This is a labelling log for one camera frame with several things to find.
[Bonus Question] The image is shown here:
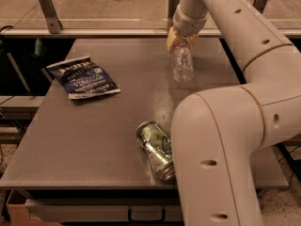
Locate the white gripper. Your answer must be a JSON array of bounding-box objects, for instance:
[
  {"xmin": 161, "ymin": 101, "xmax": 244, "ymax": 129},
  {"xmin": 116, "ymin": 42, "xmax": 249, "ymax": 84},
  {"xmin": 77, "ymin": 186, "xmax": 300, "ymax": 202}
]
[{"xmin": 166, "ymin": 5, "xmax": 208, "ymax": 53}]

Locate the clear plastic water bottle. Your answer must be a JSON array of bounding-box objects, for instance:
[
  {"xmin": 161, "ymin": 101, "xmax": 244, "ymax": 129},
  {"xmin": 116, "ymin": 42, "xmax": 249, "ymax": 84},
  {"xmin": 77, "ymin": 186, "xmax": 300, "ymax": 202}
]
[{"xmin": 172, "ymin": 44, "xmax": 194, "ymax": 83}]

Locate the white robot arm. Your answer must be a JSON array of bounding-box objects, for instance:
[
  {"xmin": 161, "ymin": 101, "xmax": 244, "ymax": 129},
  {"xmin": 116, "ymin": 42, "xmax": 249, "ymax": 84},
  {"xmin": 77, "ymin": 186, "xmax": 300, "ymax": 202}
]
[{"xmin": 171, "ymin": 0, "xmax": 301, "ymax": 226}]

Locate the green aluminium soda can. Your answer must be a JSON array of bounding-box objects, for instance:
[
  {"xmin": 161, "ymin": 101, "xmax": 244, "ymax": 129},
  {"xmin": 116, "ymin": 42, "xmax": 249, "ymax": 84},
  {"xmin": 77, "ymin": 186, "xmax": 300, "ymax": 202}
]
[{"xmin": 135, "ymin": 121, "xmax": 175, "ymax": 181}]

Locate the blue vinegar chip bag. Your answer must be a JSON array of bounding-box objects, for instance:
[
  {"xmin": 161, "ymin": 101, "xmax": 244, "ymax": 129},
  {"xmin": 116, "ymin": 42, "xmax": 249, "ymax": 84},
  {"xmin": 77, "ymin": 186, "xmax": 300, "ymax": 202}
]
[{"xmin": 47, "ymin": 56, "xmax": 120, "ymax": 100}]

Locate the cardboard box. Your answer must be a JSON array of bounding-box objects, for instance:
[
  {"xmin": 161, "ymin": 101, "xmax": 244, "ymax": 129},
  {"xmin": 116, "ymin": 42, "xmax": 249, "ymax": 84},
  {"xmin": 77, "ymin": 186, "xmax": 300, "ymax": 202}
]
[{"xmin": 6, "ymin": 190, "xmax": 61, "ymax": 226}]

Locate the middle metal bracket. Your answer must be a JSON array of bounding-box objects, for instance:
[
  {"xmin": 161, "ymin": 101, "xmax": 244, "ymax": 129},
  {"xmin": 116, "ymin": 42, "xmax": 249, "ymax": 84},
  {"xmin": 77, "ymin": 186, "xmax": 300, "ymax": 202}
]
[{"xmin": 167, "ymin": 0, "xmax": 180, "ymax": 28}]

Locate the left metal bracket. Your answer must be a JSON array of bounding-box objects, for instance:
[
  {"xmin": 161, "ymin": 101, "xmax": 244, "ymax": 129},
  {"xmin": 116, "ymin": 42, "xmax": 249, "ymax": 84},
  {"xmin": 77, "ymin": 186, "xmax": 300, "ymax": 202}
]
[{"xmin": 39, "ymin": 0, "xmax": 62, "ymax": 34}]

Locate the white rail shelf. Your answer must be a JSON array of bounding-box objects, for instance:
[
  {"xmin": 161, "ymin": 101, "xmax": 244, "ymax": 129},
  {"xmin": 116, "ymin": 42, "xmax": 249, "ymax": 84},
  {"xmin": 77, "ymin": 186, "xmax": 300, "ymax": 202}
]
[{"xmin": 0, "ymin": 27, "xmax": 301, "ymax": 39}]

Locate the grey drawer with black handle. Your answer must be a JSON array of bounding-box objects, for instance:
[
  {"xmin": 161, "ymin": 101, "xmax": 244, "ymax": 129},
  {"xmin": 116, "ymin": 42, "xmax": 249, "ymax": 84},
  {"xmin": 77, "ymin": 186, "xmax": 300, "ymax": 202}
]
[{"xmin": 25, "ymin": 198, "xmax": 182, "ymax": 223}]

